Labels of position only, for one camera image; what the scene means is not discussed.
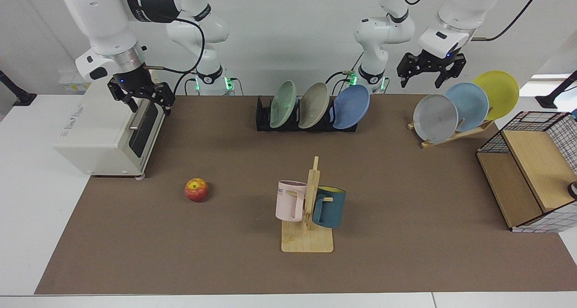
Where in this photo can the red yellow apple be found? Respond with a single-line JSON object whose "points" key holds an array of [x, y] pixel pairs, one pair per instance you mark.
{"points": [[196, 190]]}

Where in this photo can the light blue plate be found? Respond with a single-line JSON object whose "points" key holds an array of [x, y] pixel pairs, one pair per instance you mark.
{"points": [[471, 103]]}

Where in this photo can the grey plate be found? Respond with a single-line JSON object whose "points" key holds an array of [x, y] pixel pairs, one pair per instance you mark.
{"points": [[435, 118]]}

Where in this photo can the yellow plate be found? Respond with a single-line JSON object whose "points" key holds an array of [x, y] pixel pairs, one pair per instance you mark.
{"points": [[500, 89]]}

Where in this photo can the wooden plate rack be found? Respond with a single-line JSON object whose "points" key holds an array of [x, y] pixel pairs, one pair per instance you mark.
{"points": [[451, 139]]}

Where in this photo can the beige plate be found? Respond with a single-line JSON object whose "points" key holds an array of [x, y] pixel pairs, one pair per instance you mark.
{"points": [[314, 104]]}

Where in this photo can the black dish rack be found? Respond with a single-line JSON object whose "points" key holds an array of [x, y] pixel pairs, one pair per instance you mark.
{"points": [[263, 118]]}

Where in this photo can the pale green plate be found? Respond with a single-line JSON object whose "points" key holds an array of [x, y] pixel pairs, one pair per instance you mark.
{"points": [[283, 104]]}

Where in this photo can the pale toaster oven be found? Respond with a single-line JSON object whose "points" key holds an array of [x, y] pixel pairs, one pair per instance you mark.
{"points": [[99, 136]]}

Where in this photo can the black stand foot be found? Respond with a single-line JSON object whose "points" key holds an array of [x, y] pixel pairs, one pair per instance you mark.
{"points": [[552, 99], [18, 96]]}

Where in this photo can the brown table cloth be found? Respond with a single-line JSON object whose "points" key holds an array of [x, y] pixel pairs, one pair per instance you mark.
{"points": [[180, 254]]}

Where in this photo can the teal mug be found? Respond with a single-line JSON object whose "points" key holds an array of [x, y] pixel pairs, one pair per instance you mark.
{"points": [[332, 211]]}

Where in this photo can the pink mug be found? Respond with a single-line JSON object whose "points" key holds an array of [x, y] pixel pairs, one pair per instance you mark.
{"points": [[288, 204]]}

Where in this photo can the wooden cup stand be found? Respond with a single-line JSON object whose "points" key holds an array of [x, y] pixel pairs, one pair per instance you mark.
{"points": [[306, 242]]}

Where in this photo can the white wall socket box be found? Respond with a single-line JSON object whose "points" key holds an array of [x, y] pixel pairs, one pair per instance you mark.
{"points": [[70, 85]]}

